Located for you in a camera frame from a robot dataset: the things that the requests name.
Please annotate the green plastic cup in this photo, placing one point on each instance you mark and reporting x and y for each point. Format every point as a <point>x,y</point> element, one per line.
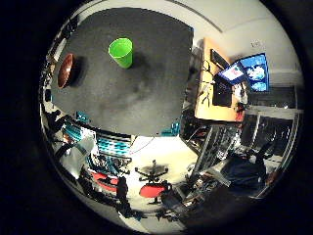
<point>122,54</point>

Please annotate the brown wooden bowl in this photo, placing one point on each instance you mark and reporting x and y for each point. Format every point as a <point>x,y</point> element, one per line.
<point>65,71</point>

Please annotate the open laptop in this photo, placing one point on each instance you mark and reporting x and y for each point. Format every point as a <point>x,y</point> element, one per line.
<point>232,73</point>

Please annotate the wooden desk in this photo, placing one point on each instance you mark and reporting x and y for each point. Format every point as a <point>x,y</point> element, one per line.
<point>208,109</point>

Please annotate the dark blue bag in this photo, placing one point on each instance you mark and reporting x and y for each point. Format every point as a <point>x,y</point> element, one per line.
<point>244,173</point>

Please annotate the red office chair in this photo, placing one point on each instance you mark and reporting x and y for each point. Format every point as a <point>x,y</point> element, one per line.
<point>152,190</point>
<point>104,180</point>

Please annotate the grey cloth cover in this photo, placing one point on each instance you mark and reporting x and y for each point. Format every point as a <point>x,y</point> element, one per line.
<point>78,156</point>

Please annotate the blue computer monitor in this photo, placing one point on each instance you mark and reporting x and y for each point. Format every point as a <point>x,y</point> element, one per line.
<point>257,71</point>

